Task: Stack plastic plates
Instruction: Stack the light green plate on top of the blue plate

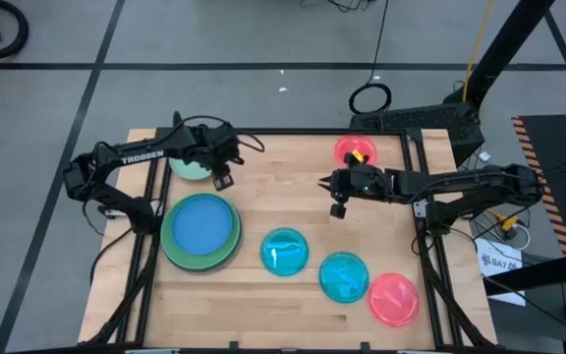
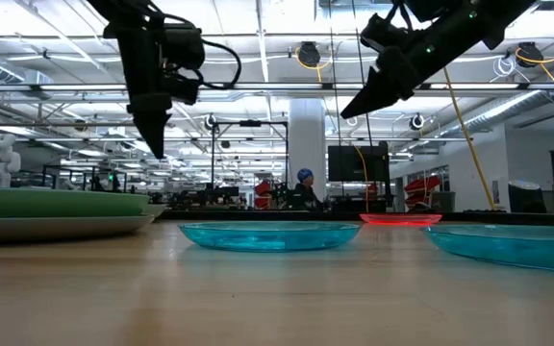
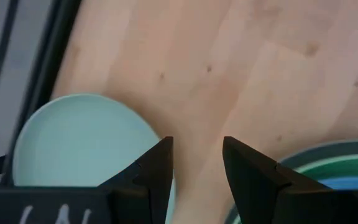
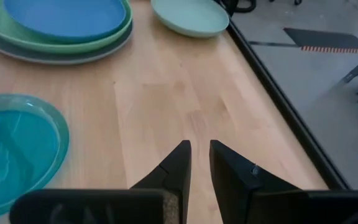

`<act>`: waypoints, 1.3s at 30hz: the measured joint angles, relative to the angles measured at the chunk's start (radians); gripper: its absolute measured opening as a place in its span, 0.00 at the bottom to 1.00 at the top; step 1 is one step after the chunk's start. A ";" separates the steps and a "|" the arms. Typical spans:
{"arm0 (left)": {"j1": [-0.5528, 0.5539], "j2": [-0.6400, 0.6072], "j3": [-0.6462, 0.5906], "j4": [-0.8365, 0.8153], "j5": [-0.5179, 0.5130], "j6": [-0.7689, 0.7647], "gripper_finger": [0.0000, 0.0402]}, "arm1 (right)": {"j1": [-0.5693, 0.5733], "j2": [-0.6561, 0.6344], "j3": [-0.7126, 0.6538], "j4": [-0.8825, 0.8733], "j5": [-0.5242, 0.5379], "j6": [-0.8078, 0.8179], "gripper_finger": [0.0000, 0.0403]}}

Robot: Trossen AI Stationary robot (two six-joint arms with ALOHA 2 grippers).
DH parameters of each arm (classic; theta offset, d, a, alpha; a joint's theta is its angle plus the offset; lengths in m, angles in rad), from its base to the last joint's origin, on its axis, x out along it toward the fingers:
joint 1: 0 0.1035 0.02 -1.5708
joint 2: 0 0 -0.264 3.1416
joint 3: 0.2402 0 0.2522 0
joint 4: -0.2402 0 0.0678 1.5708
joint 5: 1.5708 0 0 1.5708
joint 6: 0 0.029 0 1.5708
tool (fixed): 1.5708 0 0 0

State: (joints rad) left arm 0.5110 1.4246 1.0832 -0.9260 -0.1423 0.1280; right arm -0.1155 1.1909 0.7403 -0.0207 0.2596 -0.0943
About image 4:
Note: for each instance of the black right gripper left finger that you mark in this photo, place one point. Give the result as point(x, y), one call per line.
point(154, 205)

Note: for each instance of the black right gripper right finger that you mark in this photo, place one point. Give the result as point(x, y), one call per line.
point(244, 199)

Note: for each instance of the teal transparent plastic plate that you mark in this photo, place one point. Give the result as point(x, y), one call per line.
point(20, 149)

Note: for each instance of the pale green plastic plate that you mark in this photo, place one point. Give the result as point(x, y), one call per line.
point(191, 17)

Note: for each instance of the blue plastic plate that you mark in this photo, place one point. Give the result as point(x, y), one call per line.
point(67, 18)

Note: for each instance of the large grey plastic plate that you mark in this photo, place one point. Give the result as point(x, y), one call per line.
point(57, 59)

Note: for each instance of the black hazard-striped floor mat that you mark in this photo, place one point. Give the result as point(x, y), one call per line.
point(328, 39)

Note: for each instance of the black table frame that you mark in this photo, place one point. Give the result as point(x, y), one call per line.
point(286, 109)

